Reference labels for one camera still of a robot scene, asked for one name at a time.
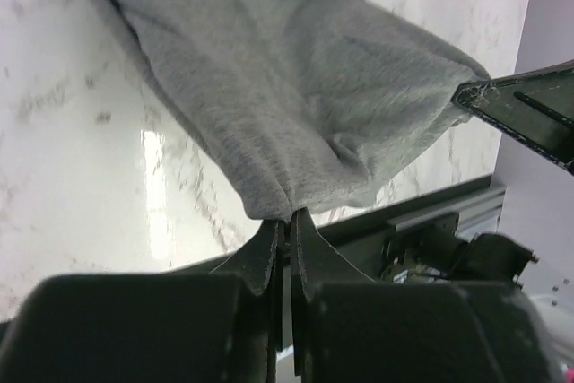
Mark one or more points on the grey t shirt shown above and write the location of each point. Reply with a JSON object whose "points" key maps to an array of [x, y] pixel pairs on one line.
{"points": [[309, 104]]}

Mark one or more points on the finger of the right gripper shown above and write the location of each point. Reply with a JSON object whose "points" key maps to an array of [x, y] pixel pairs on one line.
{"points": [[533, 108]]}

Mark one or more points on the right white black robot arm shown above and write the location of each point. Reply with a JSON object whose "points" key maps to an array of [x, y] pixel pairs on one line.
{"points": [[432, 243]]}

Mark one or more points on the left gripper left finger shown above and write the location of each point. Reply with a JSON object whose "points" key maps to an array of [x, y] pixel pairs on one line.
{"points": [[215, 324]]}

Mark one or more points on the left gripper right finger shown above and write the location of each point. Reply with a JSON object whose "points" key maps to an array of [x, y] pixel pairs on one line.
{"points": [[421, 332]]}

